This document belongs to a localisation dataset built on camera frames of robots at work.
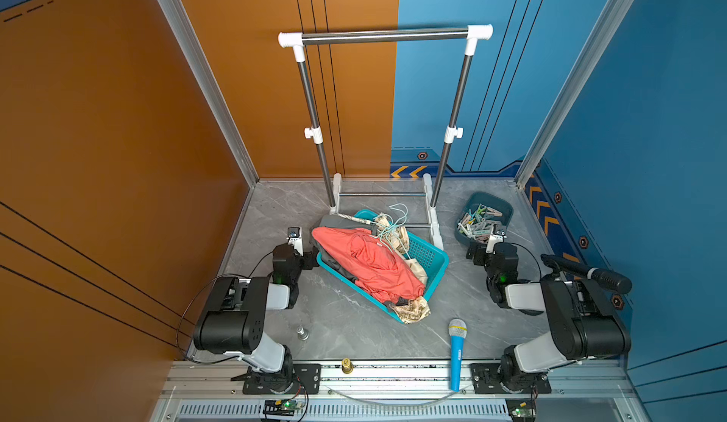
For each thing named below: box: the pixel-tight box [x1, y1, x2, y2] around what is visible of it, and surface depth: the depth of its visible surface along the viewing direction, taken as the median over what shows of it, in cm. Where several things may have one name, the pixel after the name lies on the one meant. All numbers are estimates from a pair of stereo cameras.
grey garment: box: [319, 213, 378, 230], surface depth 93 cm
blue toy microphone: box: [447, 317, 468, 392], surface depth 79 cm
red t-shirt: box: [310, 227, 426, 305], surface depth 86 cm
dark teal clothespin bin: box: [454, 191, 515, 246], surface depth 108 cm
